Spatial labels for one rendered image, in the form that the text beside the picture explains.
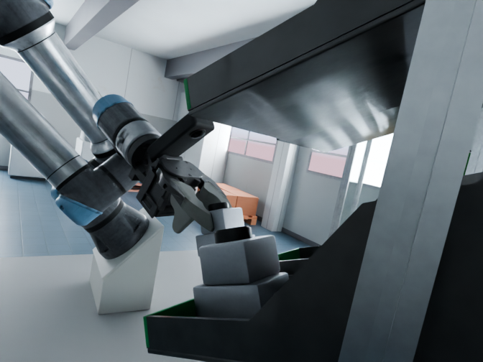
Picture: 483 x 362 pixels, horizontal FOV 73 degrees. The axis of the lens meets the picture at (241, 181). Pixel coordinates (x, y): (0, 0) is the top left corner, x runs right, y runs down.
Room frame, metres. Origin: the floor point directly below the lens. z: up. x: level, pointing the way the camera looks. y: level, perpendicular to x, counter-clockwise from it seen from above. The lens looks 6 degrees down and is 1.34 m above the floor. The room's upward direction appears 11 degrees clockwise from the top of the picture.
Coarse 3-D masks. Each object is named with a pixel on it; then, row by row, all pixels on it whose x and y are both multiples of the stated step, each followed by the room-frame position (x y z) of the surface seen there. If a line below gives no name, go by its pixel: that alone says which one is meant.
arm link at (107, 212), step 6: (90, 162) 0.80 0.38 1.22; (96, 162) 0.79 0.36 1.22; (54, 192) 0.74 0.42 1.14; (54, 198) 0.75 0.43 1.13; (114, 204) 0.81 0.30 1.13; (108, 210) 0.79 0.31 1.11; (102, 216) 0.78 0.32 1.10; (90, 222) 0.77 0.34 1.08; (96, 222) 0.78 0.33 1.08; (84, 228) 0.80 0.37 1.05
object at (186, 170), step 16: (144, 144) 0.54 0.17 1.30; (128, 160) 0.54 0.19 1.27; (144, 160) 0.55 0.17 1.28; (160, 160) 0.50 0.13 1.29; (176, 160) 0.52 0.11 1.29; (144, 176) 0.53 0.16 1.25; (176, 176) 0.48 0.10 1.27; (192, 176) 0.50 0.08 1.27; (144, 192) 0.50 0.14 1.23; (160, 192) 0.49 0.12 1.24; (144, 208) 0.50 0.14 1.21; (160, 208) 0.48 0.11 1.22
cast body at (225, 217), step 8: (208, 208) 0.45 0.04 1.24; (216, 208) 0.44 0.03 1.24; (224, 208) 0.43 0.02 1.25; (232, 208) 0.44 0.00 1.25; (240, 208) 0.45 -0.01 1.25; (216, 216) 0.43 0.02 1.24; (224, 216) 0.42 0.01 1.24; (232, 216) 0.44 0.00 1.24; (240, 216) 0.45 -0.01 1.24; (216, 224) 0.43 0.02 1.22; (224, 224) 0.42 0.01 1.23; (232, 224) 0.43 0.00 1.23; (240, 224) 0.44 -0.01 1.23; (208, 232) 0.43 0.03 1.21; (200, 240) 0.44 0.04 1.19; (208, 240) 0.43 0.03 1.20
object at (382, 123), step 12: (396, 108) 0.30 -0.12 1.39; (360, 120) 0.32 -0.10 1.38; (372, 120) 0.32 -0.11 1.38; (384, 120) 0.33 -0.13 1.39; (396, 120) 0.34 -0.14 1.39; (324, 132) 0.34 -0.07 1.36; (336, 132) 0.35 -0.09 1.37; (348, 132) 0.36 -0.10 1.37; (360, 132) 0.36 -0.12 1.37; (372, 132) 0.37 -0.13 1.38; (384, 132) 0.38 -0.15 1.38; (300, 144) 0.37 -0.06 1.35; (312, 144) 0.38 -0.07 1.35; (324, 144) 0.39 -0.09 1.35; (336, 144) 0.40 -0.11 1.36; (348, 144) 0.42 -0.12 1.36
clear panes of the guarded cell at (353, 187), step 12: (360, 144) 1.58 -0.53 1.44; (372, 144) 1.86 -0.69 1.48; (384, 144) 1.84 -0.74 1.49; (360, 156) 1.66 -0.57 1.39; (372, 156) 1.86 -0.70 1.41; (384, 156) 1.83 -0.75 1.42; (360, 168) 1.76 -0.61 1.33; (372, 168) 1.85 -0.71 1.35; (384, 168) 1.82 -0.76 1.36; (372, 180) 1.84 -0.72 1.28; (348, 192) 1.56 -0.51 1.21; (360, 192) 1.86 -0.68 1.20; (372, 192) 1.84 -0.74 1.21; (348, 204) 1.63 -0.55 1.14; (360, 204) 1.86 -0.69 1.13; (348, 216) 1.73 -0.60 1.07
